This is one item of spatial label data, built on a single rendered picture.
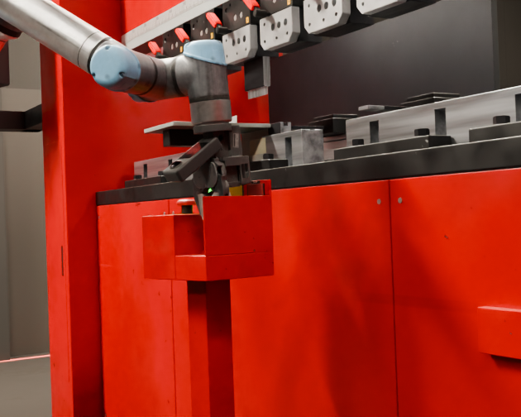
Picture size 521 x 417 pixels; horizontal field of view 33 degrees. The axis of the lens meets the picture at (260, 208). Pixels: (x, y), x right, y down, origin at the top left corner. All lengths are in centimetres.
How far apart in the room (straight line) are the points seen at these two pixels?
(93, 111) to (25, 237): 257
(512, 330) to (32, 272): 440
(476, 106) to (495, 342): 44
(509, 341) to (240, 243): 52
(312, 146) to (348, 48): 82
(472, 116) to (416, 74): 97
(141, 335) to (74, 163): 65
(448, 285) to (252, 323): 68
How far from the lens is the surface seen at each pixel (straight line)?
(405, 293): 155
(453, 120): 163
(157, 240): 167
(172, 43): 267
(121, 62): 152
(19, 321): 550
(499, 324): 137
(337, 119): 232
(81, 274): 296
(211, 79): 161
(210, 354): 166
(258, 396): 204
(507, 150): 136
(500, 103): 155
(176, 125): 207
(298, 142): 205
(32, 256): 550
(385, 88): 266
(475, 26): 239
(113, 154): 301
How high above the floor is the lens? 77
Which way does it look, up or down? 1 degrees up
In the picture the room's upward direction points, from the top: 2 degrees counter-clockwise
